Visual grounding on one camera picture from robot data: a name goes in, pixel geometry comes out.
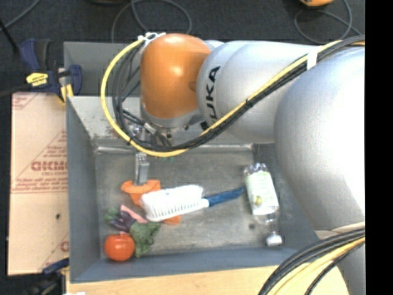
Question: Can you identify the clear plastic bottle white label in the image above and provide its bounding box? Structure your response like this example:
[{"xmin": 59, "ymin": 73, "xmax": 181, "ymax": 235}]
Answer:
[{"xmin": 243, "ymin": 162, "xmax": 284, "ymax": 247}]

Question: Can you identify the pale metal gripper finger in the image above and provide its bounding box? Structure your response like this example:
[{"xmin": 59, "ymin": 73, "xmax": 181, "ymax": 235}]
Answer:
[
  {"xmin": 133, "ymin": 152, "xmax": 143, "ymax": 186},
  {"xmin": 141, "ymin": 154, "xmax": 151, "ymax": 186}
]

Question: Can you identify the orange toy tomato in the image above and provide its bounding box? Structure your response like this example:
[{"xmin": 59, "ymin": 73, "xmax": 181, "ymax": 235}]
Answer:
[{"xmin": 103, "ymin": 232, "xmax": 136, "ymax": 262}]

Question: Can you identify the white brush with blue handle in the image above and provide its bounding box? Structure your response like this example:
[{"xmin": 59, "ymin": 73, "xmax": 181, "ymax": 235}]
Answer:
[{"xmin": 140, "ymin": 184, "xmax": 247, "ymax": 222}]

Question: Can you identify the purple toy eggplant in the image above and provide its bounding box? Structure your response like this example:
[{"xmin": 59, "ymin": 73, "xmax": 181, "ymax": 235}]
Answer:
[{"xmin": 104, "ymin": 206, "xmax": 139, "ymax": 234}]

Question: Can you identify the brown cardboard board red print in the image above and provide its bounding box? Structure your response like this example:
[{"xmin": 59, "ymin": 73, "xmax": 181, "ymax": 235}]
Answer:
[{"xmin": 6, "ymin": 90, "xmax": 70, "ymax": 276}]

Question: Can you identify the green toy leafy vegetable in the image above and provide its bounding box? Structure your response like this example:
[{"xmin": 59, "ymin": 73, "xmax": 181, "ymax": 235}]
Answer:
[{"xmin": 129, "ymin": 221, "xmax": 162, "ymax": 259}]

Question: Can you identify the orange plastic cup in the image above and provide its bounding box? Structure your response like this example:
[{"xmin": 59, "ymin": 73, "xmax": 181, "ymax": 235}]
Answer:
[{"xmin": 120, "ymin": 179, "xmax": 181, "ymax": 226}]

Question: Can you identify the pink flat toy piece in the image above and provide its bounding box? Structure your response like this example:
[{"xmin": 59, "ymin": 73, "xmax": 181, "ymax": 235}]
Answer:
[{"xmin": 120, "ymin": 204, "xmax": 149, "ymax": 225}]

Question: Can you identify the grey metal bin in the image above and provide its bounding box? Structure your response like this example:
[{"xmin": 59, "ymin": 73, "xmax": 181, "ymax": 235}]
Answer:
[{"xmin": 63, "ymin": 41, "xmax": 321, "ymax": 284}]

